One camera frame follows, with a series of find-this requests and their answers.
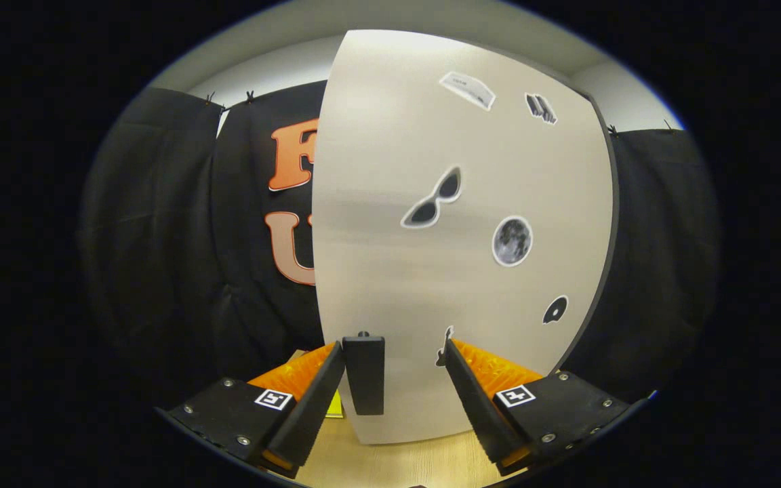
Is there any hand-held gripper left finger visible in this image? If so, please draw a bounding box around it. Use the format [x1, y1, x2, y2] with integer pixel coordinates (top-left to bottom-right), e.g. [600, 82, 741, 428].
[155, 340, 347, 479]

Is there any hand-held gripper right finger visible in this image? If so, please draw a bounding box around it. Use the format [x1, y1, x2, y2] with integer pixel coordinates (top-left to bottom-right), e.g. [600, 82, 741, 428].
[443, 338, 632, 476]

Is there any black door handle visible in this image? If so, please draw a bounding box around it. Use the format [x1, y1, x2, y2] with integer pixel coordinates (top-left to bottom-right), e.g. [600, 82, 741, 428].
[342, 331, 386, 416]

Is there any beige shoe cabinet door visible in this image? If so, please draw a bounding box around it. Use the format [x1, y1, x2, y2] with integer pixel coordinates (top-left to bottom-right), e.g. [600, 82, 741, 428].
[312, 29, 614, 445]

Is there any dark grey shoe cabinet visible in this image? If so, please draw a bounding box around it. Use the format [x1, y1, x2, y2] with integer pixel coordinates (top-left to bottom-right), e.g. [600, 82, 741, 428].
[472, 37, 622, 377]

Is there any black backdrop cloth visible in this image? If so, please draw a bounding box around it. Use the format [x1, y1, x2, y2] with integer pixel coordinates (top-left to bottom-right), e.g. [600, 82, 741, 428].
[79, 80, 720, 414]

